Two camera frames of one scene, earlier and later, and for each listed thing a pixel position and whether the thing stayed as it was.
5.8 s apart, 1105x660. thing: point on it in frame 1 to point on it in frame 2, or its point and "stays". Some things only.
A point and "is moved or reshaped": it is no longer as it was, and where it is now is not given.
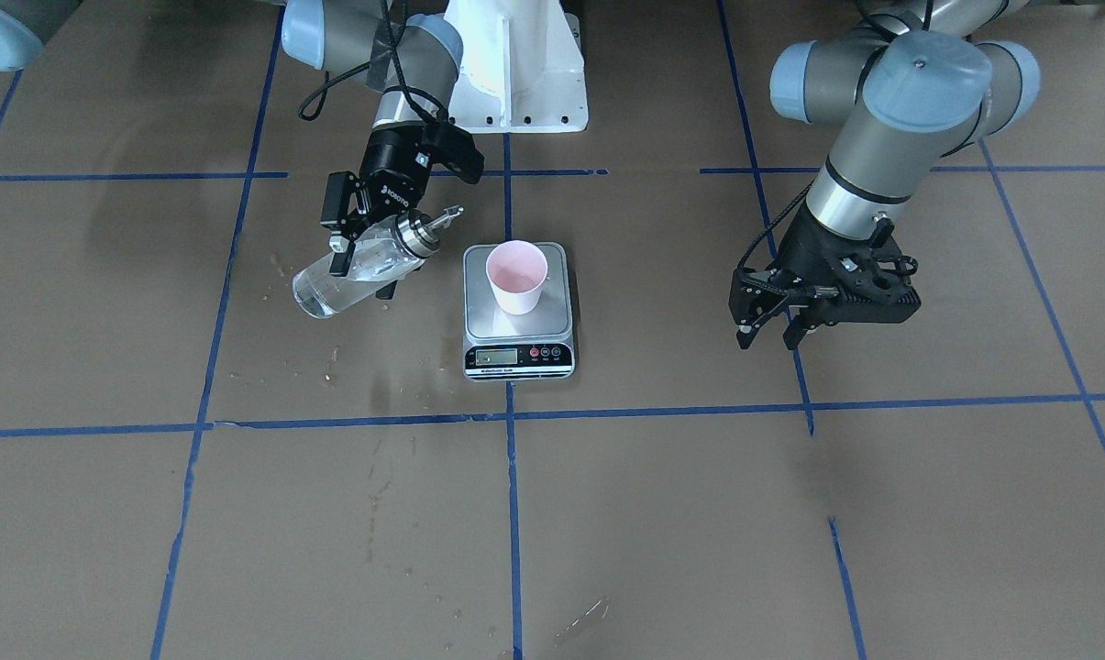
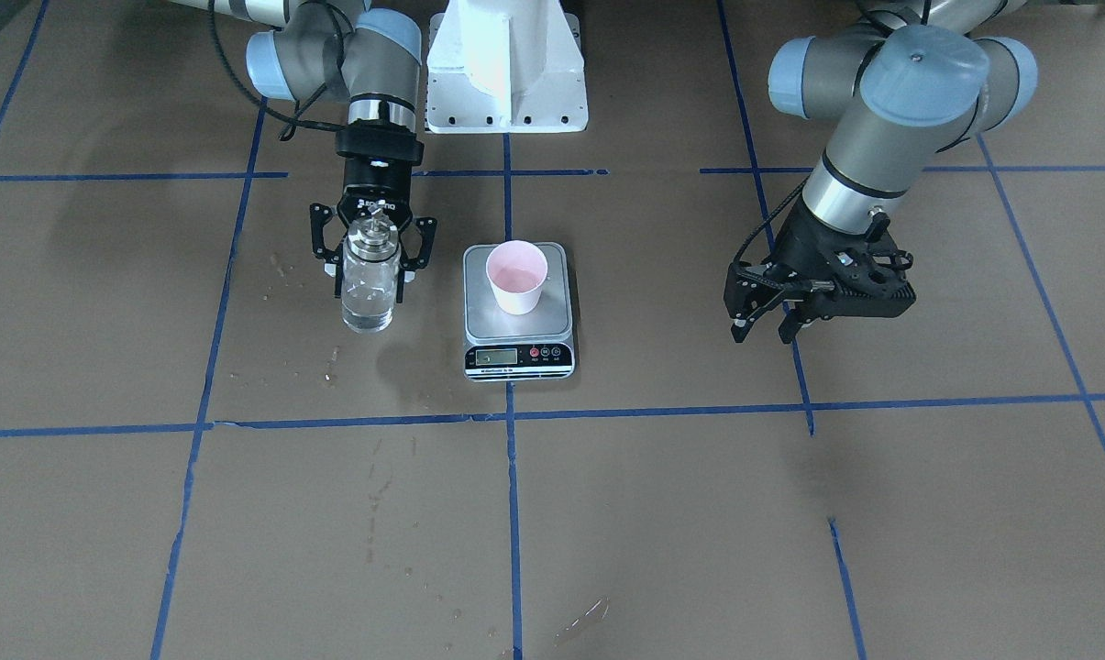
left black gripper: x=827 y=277 stays
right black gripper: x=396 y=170 to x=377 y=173
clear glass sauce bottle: x=381 y=257 is moved or reshaped
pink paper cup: x=516 y=270 stays
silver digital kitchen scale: x=533 y=346 stays
